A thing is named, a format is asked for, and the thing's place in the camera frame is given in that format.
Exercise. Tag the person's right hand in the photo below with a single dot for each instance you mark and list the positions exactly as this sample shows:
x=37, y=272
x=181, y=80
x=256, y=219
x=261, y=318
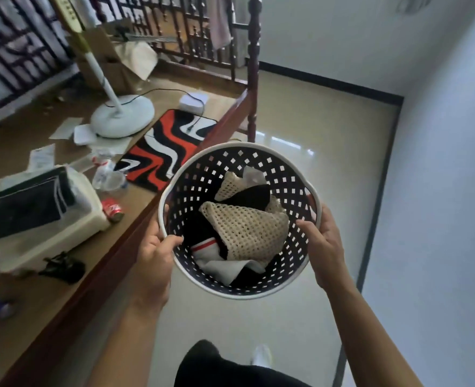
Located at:
x=329, y=249

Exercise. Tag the red soda can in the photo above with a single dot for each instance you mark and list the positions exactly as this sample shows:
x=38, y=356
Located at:
x=112, y=209

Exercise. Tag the white cloth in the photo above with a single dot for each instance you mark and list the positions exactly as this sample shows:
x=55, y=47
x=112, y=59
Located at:
x=225, y=270

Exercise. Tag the hanging pink-grey cloth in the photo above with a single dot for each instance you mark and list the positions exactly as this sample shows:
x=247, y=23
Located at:
x=220, y=22

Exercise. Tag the white paper receipt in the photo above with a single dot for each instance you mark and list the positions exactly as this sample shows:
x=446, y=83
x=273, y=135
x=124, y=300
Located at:
x=42, y=157

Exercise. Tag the white standing fan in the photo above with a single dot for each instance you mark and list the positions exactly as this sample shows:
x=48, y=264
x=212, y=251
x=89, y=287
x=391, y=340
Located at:
x=116, y=112

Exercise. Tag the wooden bed frame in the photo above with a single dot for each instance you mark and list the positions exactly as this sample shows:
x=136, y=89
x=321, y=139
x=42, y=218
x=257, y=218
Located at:
x=112, y=253

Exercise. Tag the clear plastic bottle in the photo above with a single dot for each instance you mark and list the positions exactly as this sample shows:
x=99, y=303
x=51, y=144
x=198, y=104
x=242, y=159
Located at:
x=108, y=177

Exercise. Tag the person's left hand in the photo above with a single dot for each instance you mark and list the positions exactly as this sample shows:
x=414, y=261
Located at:
x=153, y=259

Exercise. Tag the white folded paper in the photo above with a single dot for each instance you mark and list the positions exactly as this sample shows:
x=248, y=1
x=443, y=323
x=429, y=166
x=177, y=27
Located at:
x=86, y=134

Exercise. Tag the white plastic storage bin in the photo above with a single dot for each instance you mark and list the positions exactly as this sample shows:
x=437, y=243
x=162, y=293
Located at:
x=27, y=245

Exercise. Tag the person's left forearm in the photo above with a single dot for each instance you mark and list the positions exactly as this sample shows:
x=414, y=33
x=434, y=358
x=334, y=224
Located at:
x=129, y=340

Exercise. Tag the person's right thumb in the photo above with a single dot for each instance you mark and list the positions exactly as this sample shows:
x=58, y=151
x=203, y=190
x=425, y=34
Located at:
x=308, y=228

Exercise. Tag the white paper sheet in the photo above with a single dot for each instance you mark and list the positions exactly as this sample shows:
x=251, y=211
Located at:
x=66, y=128

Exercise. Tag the white box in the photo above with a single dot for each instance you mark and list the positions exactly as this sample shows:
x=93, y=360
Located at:
x=193, y=103

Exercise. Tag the perforated black and white laundry basket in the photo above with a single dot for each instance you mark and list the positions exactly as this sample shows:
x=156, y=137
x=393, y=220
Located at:
x=205, y=177

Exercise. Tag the cardboard box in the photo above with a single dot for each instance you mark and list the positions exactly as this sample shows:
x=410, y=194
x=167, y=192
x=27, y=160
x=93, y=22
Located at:
x=106, y=56

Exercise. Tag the person's left thumb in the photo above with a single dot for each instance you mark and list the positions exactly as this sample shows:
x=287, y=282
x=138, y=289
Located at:
x=170, y=243

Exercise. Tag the beige mesh knit garment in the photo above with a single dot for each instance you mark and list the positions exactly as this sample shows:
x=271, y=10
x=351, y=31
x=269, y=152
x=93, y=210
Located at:
x=247, y=229

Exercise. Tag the person's black shorts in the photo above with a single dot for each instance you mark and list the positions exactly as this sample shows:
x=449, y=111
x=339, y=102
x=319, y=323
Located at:
x=221, y=368

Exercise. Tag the red black white wavy rug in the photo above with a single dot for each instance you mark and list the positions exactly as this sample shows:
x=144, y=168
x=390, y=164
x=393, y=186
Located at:
x=162, y=147

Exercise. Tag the person's white shoe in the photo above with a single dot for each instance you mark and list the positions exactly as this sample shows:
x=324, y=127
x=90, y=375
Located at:
x=261, y=355

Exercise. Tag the black garment with striped trim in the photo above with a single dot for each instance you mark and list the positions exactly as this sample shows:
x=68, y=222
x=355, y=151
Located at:
x=251, y=197

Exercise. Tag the person's right forearm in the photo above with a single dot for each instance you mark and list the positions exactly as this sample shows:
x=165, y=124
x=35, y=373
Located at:
x=372, y=338

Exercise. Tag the black crumpled item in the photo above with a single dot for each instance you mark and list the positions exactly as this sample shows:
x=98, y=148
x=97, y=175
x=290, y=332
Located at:
x=63, y=266

